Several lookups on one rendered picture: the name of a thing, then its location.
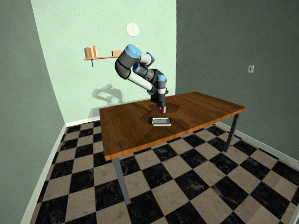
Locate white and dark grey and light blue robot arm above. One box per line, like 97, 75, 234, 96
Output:
115, 44, 167, 95

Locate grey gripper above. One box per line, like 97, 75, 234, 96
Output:
157, 88, 168, 113

